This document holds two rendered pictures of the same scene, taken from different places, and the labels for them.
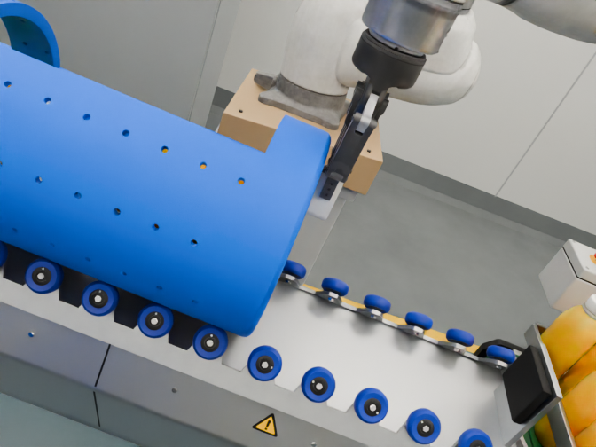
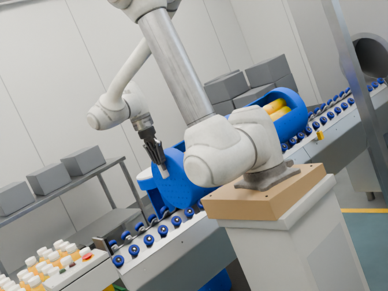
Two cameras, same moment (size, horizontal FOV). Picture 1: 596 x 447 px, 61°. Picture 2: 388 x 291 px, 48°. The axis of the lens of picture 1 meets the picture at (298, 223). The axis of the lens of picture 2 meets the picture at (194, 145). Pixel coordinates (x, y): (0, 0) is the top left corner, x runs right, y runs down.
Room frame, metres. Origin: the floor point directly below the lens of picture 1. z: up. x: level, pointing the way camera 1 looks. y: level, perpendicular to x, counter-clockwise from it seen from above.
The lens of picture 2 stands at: (2.26, -0.84, 1.55)
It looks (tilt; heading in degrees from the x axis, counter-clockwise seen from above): 10 degrees down; 149
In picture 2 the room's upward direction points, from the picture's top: 23 degrees counter-clockwise
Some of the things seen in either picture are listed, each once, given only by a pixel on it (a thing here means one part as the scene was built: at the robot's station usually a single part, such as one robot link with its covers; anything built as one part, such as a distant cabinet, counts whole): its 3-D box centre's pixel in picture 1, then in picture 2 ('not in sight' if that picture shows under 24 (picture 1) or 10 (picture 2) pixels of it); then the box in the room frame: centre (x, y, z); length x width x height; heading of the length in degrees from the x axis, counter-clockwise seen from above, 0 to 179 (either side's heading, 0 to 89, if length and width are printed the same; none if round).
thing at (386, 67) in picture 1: (378, 80); (149, 137); (0.57, -0.02, 1.32); 0.08 x 0.07 x 0.09; 3
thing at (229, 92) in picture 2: not in sight; (248, 115); (-2.19, 2.81, 0.59); 1.20 x 0.80 x 1.19; 7
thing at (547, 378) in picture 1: (520, 392); (105, 250); (0.58, -0.40, 0.99); 0.10 x 0.02 x 0.12; 4
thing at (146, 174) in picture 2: not in sight; (157, 169); (-0.09, 0.28, 1.03); 0.28 x 0.28 x 0.01
